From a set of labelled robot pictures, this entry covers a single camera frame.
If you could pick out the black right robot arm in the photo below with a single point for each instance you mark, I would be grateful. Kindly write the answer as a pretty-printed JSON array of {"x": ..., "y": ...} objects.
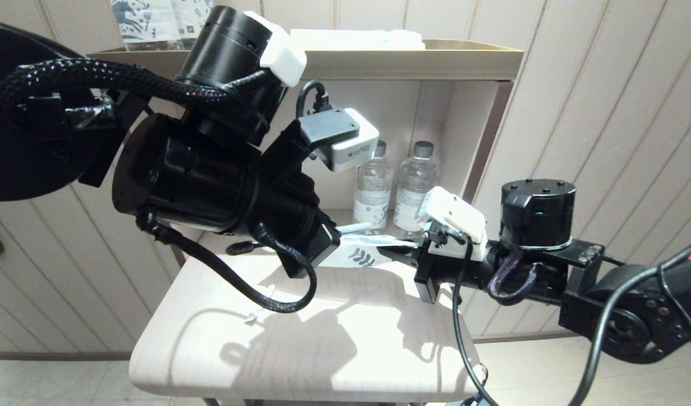
[{"x": 537, "y": 214}]

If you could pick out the blue patterned packages on top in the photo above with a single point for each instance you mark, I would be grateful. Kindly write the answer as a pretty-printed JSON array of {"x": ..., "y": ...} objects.
[{"x": 148, "y": 22}]

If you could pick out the white leaf-print plastic bag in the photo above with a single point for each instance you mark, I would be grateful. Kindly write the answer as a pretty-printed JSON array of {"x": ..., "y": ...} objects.
[{"x": 351, "y": 256}]

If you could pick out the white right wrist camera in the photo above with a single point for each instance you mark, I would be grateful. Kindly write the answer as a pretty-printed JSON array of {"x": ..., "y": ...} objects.
[{"x": 452, "y": 217}]

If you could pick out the small clear water bottle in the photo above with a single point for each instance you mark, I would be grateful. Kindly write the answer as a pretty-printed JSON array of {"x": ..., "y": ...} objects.
[
  {"x": 414, "y": 186},
  {"x": 373, "y": 192}
]

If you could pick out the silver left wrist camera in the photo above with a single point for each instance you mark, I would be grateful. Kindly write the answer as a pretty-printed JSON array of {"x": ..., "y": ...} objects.
[{"x": 345, "y": 141}]

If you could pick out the large blue-print water bottle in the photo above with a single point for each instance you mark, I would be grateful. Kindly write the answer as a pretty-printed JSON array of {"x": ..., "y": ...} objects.
[{"x": 193, "y": 20}]

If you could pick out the black blue connector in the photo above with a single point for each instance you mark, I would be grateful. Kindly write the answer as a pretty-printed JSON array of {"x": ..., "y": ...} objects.
[{"x": 478, "y": 400}]

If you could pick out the beige wooden shelf cabinet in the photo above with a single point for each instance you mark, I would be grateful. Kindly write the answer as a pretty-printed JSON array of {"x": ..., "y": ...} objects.
[{"x": 452, "y": 124}]

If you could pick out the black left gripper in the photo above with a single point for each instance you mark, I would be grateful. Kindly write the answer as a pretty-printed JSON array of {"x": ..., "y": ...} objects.
[{"x": 300, "y": 225}]

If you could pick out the white blue flat packet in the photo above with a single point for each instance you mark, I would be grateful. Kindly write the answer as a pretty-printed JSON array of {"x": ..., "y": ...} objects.
[{"x": 368, "y": 39}]

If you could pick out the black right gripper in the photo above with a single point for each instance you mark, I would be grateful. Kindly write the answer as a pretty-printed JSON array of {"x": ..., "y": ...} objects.
[{"x": 458, "y": 273}]

